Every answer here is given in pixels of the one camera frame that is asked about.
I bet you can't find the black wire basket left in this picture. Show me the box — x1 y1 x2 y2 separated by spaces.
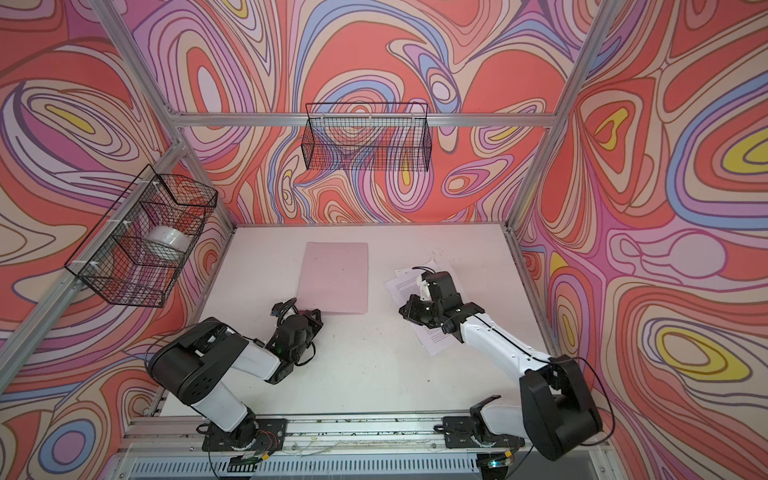
65 166 218 308

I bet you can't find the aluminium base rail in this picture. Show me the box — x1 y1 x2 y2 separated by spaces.
110 411 623 479

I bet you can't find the white tape roll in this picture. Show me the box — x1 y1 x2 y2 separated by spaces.
144 225 192 262

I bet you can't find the pink file folder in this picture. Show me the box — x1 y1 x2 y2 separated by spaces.
297 242 369 315

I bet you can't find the black wire basket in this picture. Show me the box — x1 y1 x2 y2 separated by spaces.
65 166 218 308
301 101 432 173

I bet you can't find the black wire basket back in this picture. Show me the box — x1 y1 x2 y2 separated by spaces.
301 101 432 173

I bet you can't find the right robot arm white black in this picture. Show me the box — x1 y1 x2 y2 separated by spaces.
399 266 603 461

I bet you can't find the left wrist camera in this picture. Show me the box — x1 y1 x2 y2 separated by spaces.
270 302 289 319

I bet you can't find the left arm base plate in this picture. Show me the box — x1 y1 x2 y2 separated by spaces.
196 418 288 453

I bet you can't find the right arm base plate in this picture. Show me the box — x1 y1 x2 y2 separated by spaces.
433 416 526 451

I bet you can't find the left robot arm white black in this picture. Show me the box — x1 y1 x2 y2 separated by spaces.
146 299 324 450

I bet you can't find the printed english text sheet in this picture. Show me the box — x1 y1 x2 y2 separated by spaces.
384 259 458 356

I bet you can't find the aluminium frame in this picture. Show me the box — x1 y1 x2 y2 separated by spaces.
0 0 628 394

